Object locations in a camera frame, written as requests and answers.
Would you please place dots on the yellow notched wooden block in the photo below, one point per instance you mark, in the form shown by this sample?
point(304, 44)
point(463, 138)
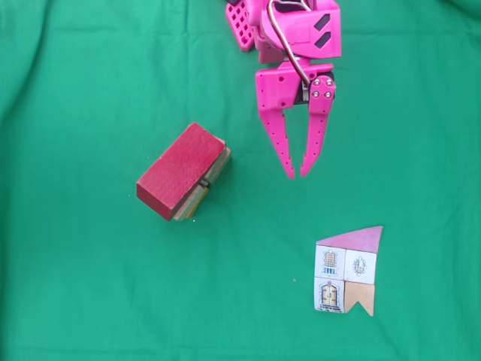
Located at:
point(202, 199)

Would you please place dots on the wooden block balcony window print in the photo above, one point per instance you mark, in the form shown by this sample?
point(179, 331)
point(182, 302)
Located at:
point(218, 161)

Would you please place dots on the paper house picture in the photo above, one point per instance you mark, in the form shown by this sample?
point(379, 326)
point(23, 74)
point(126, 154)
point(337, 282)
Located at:
point(345, 270)

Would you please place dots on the green cloth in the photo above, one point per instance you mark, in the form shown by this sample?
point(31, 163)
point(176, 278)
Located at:
point(75, 263)

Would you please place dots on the wooden block door print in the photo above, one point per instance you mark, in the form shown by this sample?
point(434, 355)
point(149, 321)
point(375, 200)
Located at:
point(227, 159)

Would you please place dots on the red wedge roof block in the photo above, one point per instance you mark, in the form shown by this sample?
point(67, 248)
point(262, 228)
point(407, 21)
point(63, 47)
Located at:
point(180, 169)

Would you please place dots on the wooden block round window print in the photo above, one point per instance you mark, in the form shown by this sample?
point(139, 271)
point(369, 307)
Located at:
point(184, 212)

